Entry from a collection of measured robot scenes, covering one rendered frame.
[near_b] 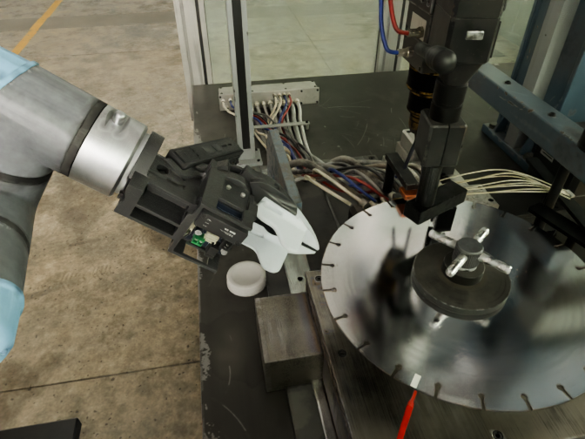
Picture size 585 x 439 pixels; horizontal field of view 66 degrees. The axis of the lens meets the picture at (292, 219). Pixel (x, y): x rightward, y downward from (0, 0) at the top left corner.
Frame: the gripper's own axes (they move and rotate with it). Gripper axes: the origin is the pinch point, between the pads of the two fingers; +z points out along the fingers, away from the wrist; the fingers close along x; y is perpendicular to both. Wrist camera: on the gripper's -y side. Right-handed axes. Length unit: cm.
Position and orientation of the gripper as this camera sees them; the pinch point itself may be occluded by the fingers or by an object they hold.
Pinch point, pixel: (307, 239)
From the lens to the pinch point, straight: 51.2
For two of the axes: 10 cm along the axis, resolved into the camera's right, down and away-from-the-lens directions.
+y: -0.2, 6.4, -7.7
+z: 8.3, 4.5, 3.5
